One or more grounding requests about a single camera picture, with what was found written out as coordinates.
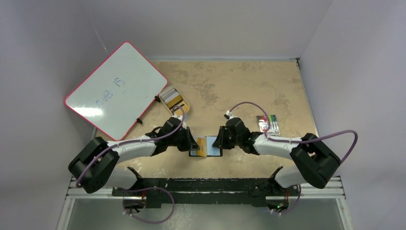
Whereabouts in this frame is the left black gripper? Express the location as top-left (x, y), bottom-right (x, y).
top-left (168, 126), bottom-right (200, 152)

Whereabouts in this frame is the black card holder wallet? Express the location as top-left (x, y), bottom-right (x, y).
top-left (189, 136), bottom-right (223, 158)

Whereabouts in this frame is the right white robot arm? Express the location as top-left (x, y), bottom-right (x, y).
top-left (212, 117), bottom-right (341, 195)

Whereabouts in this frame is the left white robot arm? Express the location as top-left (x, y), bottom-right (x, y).
top-left (68, 116), bottom-right (200, 196)

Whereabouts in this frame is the stack of credit cards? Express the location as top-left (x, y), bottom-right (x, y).
top-left (158, 86), bottom-right (183, 109)

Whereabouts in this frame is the beige oval card tray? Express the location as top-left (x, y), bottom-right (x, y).
top-left (165, 96), bottom-right (190, 115)

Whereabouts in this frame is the pack of coloured markers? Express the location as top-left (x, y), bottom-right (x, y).
top-left (256, 115), bottom-right (281, 137)

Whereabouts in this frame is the white board with pink rim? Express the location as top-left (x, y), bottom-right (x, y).
top-left (64, 42), bottom-right (168, 140)

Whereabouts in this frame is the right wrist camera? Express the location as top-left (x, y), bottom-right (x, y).
top-left (224, 110), bottom-right (237, 120)

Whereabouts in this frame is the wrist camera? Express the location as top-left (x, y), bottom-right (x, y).
top-left (178, 114), bottom-right (189, 122)
top-left (224, 110), bottom-right (237, 120)

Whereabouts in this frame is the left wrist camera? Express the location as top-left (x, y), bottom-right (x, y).
top-left (178, 114), bottom-right (189, 122)

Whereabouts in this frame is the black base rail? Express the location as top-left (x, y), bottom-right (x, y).
top-left (112, 176), bottom-right (299, 211)

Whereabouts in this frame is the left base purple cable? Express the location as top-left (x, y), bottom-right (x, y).
top-left (122, 186), bottom-right (176, 225)

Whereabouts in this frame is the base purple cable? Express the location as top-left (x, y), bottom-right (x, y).
top-left (122, 186), bottom-right (176, 225)
top-left (270, 184), bottom-right (302, 217)

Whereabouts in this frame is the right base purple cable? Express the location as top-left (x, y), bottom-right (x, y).
top-left (270, 184), bottom-right (302, 217)

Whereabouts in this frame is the aluminium frame rail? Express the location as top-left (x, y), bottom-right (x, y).
top-left (65, 176), bottom-right (346, 200)

